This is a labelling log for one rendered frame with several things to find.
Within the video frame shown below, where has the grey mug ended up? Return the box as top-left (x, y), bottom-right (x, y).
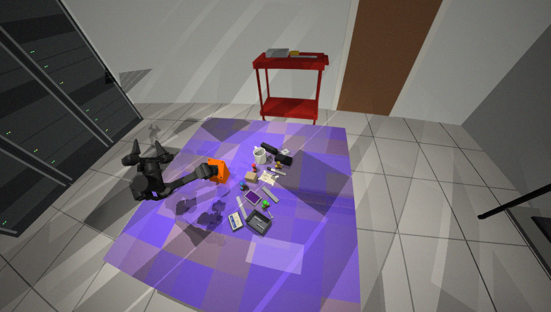
top-left (253, 146), bottom-right (266, 164)

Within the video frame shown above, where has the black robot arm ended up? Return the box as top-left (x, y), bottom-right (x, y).
top-left (129, 163), bottom-right (218, 201)

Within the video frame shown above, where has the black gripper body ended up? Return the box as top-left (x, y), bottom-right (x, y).
top-left (122, 153), bottom-right (173, 176)

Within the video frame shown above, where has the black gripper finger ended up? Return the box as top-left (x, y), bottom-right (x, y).
top-left (131, 139), bottom-right (141, 155)
top-left (155, 140), bottom-right (170, 157)

